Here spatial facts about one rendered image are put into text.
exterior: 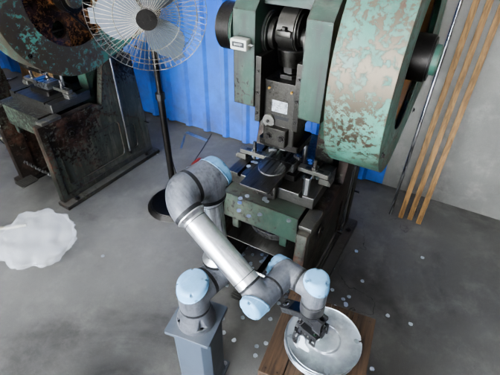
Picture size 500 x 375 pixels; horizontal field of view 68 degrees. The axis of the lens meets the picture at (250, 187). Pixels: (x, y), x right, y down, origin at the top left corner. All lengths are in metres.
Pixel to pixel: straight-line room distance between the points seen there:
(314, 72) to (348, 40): 0.37
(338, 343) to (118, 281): 1.30
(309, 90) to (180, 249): 1.38
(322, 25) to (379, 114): 0.42
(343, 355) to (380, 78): 1.02
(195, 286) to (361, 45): 0.92
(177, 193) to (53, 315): 1.37
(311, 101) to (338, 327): 0.90
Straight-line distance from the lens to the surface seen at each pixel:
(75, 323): 2.24
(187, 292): 1.35
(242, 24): 1.51
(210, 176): 1.15
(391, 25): 1.07
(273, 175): 1.65
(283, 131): 1.60
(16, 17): 2.26
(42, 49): 2.34
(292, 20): 1.48
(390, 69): 1.06
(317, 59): 1.41
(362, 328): 1.71
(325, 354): 1.57
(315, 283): 1.08
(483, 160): 2.89
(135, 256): 2.44
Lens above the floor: 1.74
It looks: 38 degrees down
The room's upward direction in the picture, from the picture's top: 1 degrees clockwise
